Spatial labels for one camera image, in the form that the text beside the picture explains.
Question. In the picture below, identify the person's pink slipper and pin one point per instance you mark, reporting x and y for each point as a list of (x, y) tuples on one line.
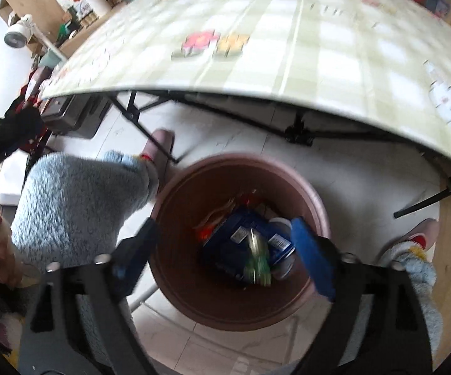
[(159, 144), (425, 234)]

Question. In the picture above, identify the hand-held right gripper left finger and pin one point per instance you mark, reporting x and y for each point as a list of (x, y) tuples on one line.
[(139, 250)]

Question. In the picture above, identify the brown plastic trash bin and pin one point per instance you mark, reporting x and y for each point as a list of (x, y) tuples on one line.
[(194, 300)]

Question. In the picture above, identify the black case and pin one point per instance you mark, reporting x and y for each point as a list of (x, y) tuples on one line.
[(73, 117)]

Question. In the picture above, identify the white desk fan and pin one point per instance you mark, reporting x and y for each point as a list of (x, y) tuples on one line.
[(16, 37)]

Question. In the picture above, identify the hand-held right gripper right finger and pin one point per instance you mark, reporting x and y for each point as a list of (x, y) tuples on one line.
[(315, 258)]

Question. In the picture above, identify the person's right leg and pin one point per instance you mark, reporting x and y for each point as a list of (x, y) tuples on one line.
[(425, 281)]

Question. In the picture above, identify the blue printed cardboard box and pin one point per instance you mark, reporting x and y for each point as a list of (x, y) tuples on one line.
[(225, 246)]

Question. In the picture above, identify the green foil snack packet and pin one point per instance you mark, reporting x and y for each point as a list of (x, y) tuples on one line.
[(258, 265)]

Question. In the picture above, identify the small purple blue box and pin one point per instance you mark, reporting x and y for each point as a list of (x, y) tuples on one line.
[(438, 4)]

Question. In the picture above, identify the person's right pink slipper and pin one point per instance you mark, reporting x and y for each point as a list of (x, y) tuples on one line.
[(425, 234)]

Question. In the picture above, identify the black folding table frame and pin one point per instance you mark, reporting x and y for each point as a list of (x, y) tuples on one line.
[(299, 131)]

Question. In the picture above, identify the person's left leg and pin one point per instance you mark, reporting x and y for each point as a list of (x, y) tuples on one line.
[(77, 203)]

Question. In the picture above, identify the pile of red clothes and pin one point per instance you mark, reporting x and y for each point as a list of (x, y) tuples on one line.
[(34, 82)]

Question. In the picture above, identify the person's left hand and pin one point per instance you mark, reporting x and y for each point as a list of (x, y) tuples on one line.
[(0, 250)]

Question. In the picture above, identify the person's left pink slipper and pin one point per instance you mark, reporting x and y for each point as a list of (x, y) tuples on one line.
[(159, 144)]

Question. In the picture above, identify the orange peel scraps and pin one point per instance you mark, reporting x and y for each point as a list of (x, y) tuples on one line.
[(213, 218)]

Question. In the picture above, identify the person's leg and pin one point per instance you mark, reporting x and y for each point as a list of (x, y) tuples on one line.
[(77, 203), (425, 281)]

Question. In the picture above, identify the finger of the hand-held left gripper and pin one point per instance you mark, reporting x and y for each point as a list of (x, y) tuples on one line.
[(14, 132)]

